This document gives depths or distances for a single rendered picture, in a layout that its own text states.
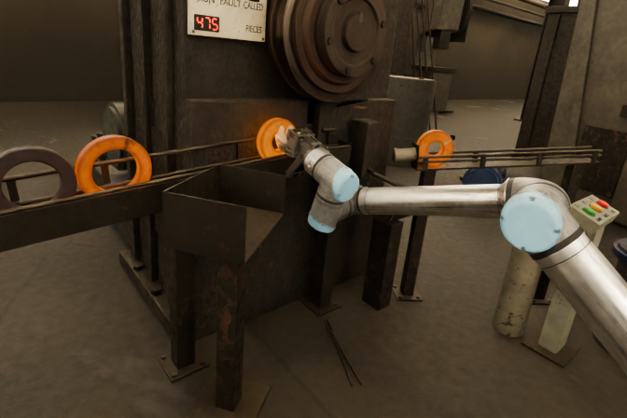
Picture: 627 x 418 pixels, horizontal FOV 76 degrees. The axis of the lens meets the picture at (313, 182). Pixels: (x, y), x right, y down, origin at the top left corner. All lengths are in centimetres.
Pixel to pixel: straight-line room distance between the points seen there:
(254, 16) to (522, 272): 137
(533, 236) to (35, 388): 145
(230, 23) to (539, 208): 100
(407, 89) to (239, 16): 291
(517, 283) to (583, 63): 241
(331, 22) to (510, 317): 134
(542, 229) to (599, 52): 304
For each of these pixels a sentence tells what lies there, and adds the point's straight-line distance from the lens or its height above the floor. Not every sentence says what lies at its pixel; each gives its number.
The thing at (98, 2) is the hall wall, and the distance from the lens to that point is 738.
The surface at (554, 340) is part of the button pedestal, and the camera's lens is 193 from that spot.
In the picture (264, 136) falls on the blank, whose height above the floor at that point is 77.
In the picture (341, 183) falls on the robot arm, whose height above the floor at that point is 70.
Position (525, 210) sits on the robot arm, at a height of 78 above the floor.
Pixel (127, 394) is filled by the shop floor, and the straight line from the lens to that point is 151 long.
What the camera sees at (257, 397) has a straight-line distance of 144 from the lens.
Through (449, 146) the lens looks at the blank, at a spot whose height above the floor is 72.
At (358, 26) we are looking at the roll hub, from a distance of 139.
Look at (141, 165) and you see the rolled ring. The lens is 119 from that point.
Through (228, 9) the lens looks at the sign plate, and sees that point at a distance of 137.
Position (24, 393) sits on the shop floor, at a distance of 161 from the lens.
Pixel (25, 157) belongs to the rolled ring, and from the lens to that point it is 113.
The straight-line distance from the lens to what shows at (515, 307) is 189.
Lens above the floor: 104
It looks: 18 degrees down
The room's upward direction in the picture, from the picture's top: 5 degrees clockwise
